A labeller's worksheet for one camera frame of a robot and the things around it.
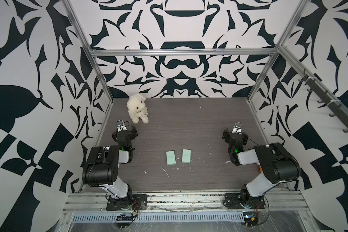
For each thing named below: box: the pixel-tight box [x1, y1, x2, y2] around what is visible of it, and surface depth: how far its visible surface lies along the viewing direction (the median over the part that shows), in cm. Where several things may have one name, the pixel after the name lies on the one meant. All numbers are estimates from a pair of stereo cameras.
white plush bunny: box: [126, 93, 149, 124], surface depth 95 cm
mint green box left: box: [165, 150, 177, 166], surface depth 89 cm
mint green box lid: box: [181, 148, 192, 164], surface depth 89 cm
